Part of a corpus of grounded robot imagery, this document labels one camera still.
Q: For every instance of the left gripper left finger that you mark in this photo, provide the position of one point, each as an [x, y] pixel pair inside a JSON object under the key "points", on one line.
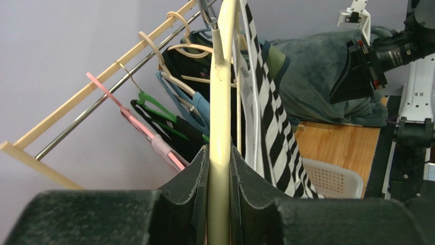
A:
{"points": [[175, 213]]}

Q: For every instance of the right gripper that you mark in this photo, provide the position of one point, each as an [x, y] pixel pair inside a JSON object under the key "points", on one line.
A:
{"points": [[361, 75]]}

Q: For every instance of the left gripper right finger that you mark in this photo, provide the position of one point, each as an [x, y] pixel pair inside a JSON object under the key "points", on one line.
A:
{"points": [[262, 214]]}

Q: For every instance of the cream plastic hanger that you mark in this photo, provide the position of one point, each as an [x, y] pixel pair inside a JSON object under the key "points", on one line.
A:
{"points": [[218, 200]]}

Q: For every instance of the black white striped tank top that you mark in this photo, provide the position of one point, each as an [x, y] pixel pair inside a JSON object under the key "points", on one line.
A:
{"points": [[271, 147]]}

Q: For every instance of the pink plastic hanger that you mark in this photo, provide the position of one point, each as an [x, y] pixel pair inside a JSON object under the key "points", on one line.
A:
{"points": [[95, 81]]}

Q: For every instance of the mauve tank top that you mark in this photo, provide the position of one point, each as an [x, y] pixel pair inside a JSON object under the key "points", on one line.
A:
{"points": [[158, 144]]}

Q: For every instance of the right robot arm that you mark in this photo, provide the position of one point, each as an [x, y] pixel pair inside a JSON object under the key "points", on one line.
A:
{"points": [[413, 126]]}

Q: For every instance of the olive green tank top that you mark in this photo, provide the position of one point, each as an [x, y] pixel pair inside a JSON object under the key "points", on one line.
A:
{"points": [[277, 62]]}

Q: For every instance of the blue tank top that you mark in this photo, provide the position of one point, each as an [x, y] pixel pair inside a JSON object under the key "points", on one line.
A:
{"points": [[184, 104]]}

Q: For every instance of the beige wooden hanger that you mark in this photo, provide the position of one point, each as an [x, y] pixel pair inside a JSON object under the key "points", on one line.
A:
{"points": [[166, 73]]}

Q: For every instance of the light wooden hanger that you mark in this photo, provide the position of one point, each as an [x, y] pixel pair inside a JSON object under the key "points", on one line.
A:
{"points": [[206, 51]]}

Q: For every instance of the grey fleece blanket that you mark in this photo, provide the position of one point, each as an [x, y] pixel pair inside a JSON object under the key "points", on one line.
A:
{"points": [[316, 62]]}

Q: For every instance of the white plastic basket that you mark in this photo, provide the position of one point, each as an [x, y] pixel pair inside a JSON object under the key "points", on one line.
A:
{"points": [[333, 181]]}

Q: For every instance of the black garment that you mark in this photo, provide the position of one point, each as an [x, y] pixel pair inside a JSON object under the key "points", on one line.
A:
{"points": [[191, 71]]}

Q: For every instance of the wooden clothes rack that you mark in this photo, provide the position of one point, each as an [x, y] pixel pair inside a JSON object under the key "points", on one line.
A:
{"points": [[48, 49]]}

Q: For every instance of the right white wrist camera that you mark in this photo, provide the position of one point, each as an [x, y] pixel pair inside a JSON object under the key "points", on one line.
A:
{"points": [[356, 16]]}

